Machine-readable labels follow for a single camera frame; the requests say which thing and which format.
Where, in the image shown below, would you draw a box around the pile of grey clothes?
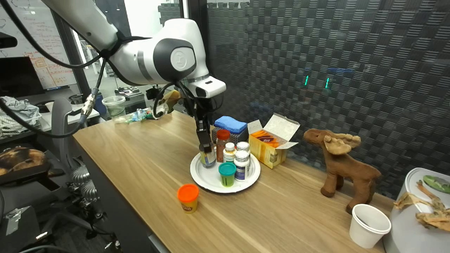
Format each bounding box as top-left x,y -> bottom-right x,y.
0,96 -> 42,141

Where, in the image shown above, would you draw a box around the teal lid small tub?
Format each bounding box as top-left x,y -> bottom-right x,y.
218,161 -> 238,189

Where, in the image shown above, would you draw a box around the brown crinkled scraps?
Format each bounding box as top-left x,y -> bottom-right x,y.
392,180 -> 450,234

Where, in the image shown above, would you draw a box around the small yellow tin can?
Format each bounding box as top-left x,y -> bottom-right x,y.
200,146 -> 218,170

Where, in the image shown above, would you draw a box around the open yellow cardboard box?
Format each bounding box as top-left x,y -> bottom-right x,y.
246,113 -> 301,170

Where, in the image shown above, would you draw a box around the crumpled teal packet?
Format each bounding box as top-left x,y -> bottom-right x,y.
114,107 -> 159,125

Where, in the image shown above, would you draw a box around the black monitor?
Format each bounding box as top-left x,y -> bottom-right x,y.
0,55 -> 49,100

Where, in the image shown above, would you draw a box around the white bottle beige cap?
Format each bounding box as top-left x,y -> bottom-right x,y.
222,142 -> 236,165

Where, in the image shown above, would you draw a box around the brown cushion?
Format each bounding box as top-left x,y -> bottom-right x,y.
0,145 -> 52,186

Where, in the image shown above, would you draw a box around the white side desk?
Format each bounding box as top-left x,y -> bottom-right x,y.
39,103 -> 101,134

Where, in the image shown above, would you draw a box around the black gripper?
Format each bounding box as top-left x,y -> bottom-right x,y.
183,94 -> 217,155

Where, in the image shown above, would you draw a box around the white paper plate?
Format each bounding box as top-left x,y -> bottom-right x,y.
188,146 -> 262,196

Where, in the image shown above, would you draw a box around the brown plush moose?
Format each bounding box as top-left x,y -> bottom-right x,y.
302,127 -> 384,215

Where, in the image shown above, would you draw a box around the orange lid dough tub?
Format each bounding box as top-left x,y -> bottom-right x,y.
176,183 -> 201,213

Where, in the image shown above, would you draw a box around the clear plastic container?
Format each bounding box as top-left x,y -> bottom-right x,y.
101,94 -> 128,120

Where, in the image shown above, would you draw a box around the white paper cup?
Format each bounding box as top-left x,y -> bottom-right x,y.
347,203 -> 392,251

